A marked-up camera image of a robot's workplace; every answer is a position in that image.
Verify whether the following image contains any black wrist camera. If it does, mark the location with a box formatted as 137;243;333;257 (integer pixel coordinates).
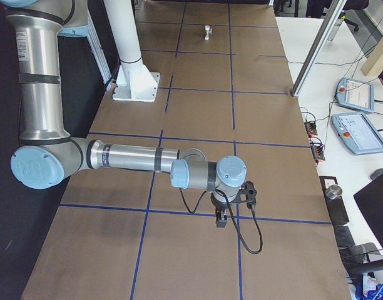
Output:
233;181;257;211

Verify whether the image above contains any orange black connector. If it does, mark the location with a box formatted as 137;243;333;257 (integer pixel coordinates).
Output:
304;121;317;137
310;141;325;163

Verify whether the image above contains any silver metal cylinder weight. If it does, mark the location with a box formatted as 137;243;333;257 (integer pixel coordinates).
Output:
325;184;342;200

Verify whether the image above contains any orange black connector far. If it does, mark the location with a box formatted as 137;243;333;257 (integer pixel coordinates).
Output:
304;121;317;137

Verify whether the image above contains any near teach pendant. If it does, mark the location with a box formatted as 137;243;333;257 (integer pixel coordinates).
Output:
331;112;383;155

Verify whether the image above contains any far teach pendant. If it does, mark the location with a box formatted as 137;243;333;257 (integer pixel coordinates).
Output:
335;77;374;114

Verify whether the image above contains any black box under weight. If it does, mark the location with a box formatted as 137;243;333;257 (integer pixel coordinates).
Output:
319;176;349;226

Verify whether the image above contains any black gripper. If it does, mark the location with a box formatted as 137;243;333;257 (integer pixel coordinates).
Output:
212;194;228;228

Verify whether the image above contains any white brass PPR valve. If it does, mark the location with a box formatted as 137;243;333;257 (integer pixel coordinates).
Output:
204;25;213;41

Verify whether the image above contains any aluminium frame post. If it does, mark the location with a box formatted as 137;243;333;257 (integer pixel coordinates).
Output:
291;0;347;97

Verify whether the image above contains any orange black connector near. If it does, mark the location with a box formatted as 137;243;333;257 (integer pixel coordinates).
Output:
310;141;325;163

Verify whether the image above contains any white pillar with base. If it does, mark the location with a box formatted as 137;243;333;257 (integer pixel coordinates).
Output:
104;0;160;103

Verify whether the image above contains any teach pendant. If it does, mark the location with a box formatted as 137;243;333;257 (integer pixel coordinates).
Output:
331;112;383;155
335;77;374;114

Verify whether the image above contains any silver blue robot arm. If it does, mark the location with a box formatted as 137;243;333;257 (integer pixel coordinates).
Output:
3;1;256;228

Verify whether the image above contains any black computer mouse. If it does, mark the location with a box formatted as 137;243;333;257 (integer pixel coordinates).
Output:
370;168;383;181

